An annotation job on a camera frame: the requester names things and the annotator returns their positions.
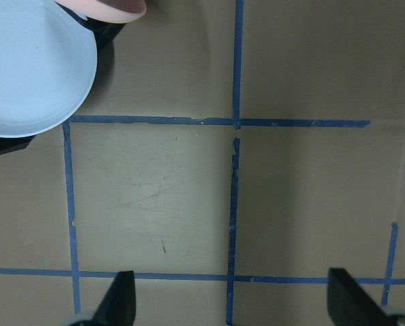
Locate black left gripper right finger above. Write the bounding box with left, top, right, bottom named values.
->
left=326, top=268, right=391, bottom=326

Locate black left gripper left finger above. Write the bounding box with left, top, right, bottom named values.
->
left=92, top=271, right=136, bottom=326

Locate light blue plate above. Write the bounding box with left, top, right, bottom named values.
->
left=0, top=0, right=98, bottom=139

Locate pink plate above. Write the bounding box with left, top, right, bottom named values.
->
left=56, top=0, right=147, bottom=24

